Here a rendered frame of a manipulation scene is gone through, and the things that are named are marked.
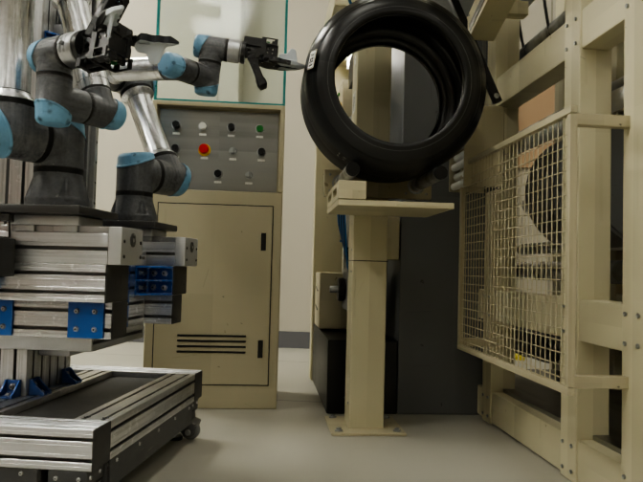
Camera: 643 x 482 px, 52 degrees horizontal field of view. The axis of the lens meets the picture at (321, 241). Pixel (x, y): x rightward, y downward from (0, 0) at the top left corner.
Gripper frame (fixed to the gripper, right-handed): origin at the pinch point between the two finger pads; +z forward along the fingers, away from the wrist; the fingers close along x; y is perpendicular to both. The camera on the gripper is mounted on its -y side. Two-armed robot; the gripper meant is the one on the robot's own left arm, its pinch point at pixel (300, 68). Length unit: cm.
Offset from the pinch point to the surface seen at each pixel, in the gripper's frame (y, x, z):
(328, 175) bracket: -30.1, 23.3, 15.3
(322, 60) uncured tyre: -0.6, -12.2, 6.3
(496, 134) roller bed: -7, 19, 74
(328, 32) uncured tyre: 8.8, -11.4, 6.9
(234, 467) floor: -126, -16, -3
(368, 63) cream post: 13.9, 25.2, 24.8
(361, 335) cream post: -86, 27, 35
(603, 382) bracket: -84, -59, 82
